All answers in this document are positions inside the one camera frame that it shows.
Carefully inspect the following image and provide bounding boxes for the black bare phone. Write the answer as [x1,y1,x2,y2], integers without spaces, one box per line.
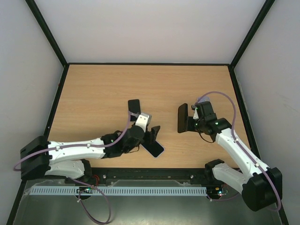
[128,99,141,121]

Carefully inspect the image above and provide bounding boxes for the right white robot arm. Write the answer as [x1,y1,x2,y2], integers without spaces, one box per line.
[178,101,282,211]

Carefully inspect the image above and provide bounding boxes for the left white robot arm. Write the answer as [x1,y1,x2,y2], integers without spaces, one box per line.
[19,125,165,180]

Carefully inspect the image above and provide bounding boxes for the phone in white case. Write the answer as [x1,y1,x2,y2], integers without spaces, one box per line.
[142,141,165,158]

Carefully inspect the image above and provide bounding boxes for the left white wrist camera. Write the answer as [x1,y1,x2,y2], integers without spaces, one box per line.
[135,113,152,132]

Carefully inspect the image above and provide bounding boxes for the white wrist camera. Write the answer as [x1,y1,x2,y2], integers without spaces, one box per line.
[135,113,152,132]
[192,97,211,119]

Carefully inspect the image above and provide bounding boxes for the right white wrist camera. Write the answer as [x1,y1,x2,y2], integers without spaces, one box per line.
[192,97,211,119]

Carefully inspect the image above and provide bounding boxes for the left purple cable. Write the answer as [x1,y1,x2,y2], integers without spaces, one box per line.
[13,110,139,223]

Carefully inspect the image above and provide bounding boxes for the purple cable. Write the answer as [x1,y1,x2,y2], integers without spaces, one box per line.
[13,110,139,223]
[195,91,282,211]

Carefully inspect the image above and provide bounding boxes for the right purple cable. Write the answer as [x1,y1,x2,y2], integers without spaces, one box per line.
[195,91,282,211]

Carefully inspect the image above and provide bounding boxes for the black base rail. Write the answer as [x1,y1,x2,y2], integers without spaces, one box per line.
[65,167,233,188]

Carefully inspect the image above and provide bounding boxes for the grey slotted cable duct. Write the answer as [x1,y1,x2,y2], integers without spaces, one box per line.
[29,186,207,196]

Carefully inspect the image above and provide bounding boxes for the black metal frame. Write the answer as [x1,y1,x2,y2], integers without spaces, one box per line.
[7,0,275,225]

